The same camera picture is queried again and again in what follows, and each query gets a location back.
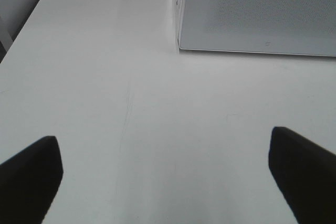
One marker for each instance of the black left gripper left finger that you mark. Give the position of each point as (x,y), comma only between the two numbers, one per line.
(30,181)

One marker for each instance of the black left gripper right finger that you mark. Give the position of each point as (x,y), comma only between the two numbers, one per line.
(305,174)

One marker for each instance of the white microwave door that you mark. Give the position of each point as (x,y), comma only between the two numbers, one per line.
(292,27)

